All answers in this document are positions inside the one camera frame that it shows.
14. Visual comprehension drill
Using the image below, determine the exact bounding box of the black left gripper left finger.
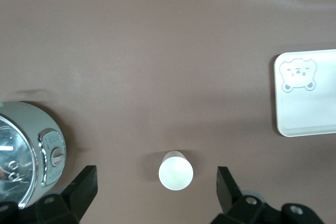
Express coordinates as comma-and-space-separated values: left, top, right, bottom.
0, 165, 99, 224

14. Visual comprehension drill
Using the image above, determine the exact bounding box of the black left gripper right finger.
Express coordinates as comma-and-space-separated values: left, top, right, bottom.
212, 166, 327, 224

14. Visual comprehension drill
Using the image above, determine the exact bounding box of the white IKEA cup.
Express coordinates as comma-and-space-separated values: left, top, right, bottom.
158, 150, 194, 191

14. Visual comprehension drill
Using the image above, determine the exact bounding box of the glass pot lid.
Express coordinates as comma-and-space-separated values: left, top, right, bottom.
0, 115, 40, 207

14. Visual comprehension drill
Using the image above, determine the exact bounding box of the grey-green electric cooking pot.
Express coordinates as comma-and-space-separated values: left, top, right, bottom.
0, 100, 68, 210

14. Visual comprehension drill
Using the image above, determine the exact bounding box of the white bear print tray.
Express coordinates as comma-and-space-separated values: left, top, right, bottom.
274, 49, 336, 137

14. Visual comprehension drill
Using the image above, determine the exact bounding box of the brown table mat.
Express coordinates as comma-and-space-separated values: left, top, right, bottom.
0, 0, 336, 224

